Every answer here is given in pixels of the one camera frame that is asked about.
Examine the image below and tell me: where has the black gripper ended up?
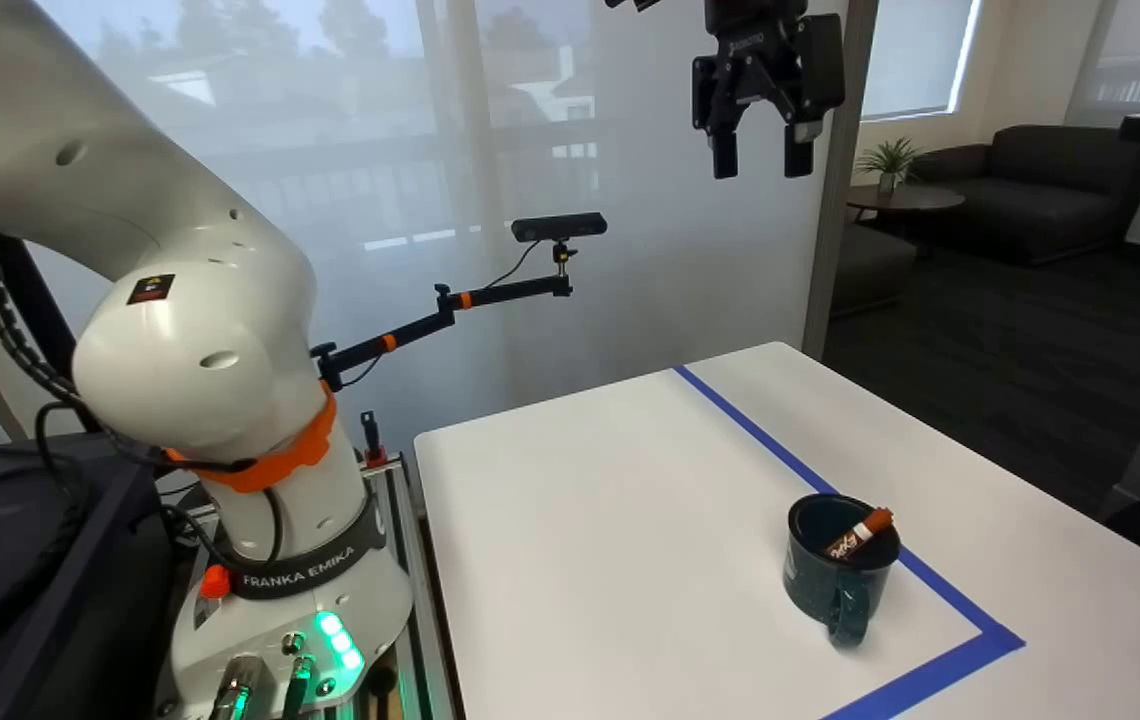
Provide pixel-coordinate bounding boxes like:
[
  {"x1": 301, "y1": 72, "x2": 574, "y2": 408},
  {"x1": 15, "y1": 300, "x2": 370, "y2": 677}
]
[{"x1": 693, "y1": 0, "x2": 843, "y2": 181}]

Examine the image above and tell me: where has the brown Expo marker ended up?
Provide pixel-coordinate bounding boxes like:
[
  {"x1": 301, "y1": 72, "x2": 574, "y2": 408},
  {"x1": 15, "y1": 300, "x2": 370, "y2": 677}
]
[{"x1": 823, "y1": 506, "x2": 893, "y2": 561}]

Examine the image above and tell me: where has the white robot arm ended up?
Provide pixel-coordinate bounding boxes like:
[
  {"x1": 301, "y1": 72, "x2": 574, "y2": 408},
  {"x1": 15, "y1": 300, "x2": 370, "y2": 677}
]
[{"x1": 0, "y1": 0, "x2": 568, "y2": 720}]

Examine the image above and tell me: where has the potted plant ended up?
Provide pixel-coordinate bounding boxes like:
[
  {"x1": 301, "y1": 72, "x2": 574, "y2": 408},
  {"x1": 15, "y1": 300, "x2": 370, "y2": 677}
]
[{"x1": 863, "y1": 137, "x2": 916, "y2": 200}]

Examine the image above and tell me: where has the round side table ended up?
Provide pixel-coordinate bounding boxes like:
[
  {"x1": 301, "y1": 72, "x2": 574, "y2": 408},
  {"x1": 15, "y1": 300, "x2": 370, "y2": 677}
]
[{"x1": 849, "y1": 184, "x2": 966, "y2": 236}]

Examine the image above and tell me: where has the dark grey sofa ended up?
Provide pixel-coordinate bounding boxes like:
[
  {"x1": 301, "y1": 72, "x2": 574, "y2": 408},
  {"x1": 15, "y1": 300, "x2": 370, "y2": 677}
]
[{"x1": 914, "y1": 123, "x2": 1140, "y2": 264}]

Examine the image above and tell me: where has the dark teal mug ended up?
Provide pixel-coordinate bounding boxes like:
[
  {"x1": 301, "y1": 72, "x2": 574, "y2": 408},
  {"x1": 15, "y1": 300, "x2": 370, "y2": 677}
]
[{"x1": 785, "y1": 493, "x2": 900, "y2": 646}]

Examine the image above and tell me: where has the blue tape line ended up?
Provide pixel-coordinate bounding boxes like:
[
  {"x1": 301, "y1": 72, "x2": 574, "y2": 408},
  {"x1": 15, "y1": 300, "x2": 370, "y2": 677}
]
[{"x1": 680, "y1": 367, "x2": 1025, "y2": 720}]

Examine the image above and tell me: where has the black bag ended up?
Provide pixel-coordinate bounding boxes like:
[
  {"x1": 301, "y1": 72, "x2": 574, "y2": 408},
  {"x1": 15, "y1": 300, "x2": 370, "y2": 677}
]
[{"x1": 0, "y1": 436, "x2": 173, "y2": 720}]

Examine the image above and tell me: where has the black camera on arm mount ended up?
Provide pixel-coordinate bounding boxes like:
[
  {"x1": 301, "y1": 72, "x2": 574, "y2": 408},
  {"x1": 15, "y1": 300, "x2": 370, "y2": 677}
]
[{"x1": 311, "y1": 213, "x2": 610, "y2": 391}]

